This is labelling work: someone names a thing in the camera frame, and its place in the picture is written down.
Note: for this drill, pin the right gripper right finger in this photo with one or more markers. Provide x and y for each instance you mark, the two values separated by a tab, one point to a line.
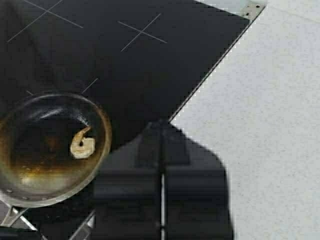
196	191

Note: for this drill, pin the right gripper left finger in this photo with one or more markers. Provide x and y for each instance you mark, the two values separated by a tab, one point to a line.
127	189

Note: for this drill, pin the raw shrimp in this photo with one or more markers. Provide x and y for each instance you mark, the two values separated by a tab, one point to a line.
82	147

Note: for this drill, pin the black frying pan steel rim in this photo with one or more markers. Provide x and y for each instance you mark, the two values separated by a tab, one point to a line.
36	166

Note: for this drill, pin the stainless steel stove range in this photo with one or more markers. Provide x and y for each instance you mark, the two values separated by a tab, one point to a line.
141	60

